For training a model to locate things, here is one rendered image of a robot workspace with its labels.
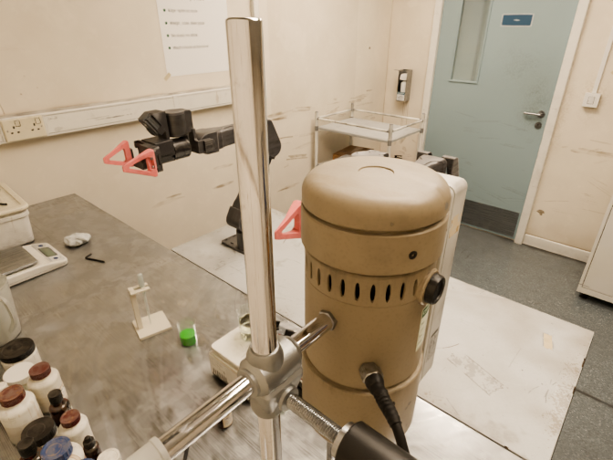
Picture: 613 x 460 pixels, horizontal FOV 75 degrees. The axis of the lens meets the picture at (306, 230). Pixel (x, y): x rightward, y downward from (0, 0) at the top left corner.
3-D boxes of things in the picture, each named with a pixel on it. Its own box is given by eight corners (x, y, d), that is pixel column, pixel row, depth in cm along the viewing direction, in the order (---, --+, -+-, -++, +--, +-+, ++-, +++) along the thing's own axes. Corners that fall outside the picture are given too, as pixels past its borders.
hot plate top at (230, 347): (250, 320, 96) (250, 318, 95) (287, 343, 89) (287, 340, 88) (209, 348, 87) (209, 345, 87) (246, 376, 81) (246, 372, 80)
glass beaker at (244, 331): (242, 328, 93) (239, 299, 89) (265, 329, 92) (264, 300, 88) (235, 346, 87) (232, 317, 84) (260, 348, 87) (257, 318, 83)
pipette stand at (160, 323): (162, 312, 111) (154, 273, 105) (171, 329, 105) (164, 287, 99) (132, 323, 106) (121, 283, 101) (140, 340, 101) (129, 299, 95)
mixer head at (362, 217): (365, 338, 48) (382, 133, 37) (453, 386, 42) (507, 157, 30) (279, 419, 38) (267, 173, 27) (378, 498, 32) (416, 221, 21)
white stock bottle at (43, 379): (38, 419, 81) (22, 383, 76) (37, 399, 85) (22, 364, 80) (69, 406, 84) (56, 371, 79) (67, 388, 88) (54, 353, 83)
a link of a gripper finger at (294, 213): (296, 225, 60) (335, 206, 67) (264, 213, 65) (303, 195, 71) (297, 264, 64) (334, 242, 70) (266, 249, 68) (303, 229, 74)
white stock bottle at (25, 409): (46, 437, 77) (29, 397, 72) (9, 452, 75) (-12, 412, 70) (47, 413, 82) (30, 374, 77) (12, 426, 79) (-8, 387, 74)
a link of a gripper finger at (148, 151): (124, 157, 91) (161, 148, 98) (109, 151, 96) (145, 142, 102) (130, 184, 95) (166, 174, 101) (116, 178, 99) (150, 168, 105)
